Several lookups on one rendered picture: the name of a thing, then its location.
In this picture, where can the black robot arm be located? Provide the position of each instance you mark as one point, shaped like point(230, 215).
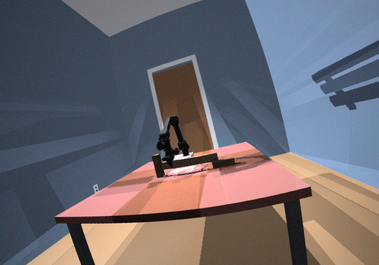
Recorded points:
point(164, 143)

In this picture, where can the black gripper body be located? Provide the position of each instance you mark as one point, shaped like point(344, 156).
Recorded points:
point(167, 156)

